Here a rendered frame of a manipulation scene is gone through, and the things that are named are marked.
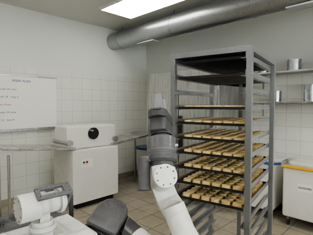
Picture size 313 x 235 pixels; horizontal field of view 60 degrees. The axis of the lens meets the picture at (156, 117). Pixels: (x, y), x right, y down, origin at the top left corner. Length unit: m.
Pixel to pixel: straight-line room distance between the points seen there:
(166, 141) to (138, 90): 5.18
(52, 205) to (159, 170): 0.28
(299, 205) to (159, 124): 3.20
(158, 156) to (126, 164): 5.09
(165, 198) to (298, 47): 3.84
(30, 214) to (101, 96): 4.71
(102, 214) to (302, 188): 3.16
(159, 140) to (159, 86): 3.85
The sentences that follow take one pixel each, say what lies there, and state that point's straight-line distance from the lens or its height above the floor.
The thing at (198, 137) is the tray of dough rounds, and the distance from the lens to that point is 1.64.
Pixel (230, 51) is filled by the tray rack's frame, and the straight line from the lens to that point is 1.53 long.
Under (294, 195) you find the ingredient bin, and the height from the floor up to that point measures 0.41.
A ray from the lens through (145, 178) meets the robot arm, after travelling 0.78.
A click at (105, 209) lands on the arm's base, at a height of 1.20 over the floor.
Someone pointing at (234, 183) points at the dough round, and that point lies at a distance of 1.69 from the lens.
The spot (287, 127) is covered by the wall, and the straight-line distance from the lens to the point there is 4.42.
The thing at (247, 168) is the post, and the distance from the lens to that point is 1.51.
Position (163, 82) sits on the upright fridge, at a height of 1.89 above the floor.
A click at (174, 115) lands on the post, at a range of 1.64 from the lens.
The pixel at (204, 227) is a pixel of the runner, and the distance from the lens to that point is 2.25.
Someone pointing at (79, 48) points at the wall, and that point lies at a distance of 5.20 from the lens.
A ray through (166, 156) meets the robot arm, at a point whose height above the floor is 1.37.
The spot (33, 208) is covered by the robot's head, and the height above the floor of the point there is 1.27.
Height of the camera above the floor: 1.51
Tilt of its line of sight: 3 degrees down
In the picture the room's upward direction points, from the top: straight up
